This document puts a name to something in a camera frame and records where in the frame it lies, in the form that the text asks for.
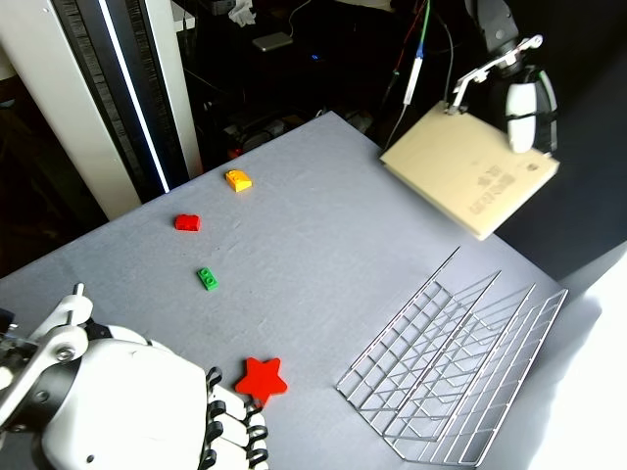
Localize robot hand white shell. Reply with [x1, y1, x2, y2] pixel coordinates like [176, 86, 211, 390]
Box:
[38, 322, 271, 470]
[489, 66, 559, 156]

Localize beige hardcover book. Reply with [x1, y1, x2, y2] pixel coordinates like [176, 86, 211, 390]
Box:
[379, 102, 561, 242]

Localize red star block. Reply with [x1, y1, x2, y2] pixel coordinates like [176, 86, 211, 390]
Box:
[233, 356, 290, 411]

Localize green toy brick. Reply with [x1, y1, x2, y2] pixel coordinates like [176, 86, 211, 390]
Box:
[196, 266, 220, 293]

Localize grey table cloth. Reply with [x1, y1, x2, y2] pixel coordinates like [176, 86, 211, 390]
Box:
[0, 111, 603, 470]

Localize yellow toy brick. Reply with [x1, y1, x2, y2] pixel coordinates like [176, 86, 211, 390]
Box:
[224, 168, 254, 193]

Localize silver flat device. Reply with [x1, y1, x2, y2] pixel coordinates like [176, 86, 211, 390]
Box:
[252, 31, 294, 53]

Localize dark power strip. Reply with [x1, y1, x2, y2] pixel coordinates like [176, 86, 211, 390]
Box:
[222, 115, 295, 159]

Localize crumpled white paper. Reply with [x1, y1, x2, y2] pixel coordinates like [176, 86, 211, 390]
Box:
[228, 0, 257, 28]

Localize white column with light strip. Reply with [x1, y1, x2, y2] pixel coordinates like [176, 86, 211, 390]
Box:
[0, 0, 204, 221]

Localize white cable with blue plug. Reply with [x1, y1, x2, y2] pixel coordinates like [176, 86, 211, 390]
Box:
[384, 46, 425, 148]

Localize thin white cable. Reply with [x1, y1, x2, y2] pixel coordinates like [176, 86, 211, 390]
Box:
[287, 0, 314, 38]

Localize silver wire rack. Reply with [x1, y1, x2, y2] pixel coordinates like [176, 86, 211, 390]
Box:
[335, 245, 569, 466]

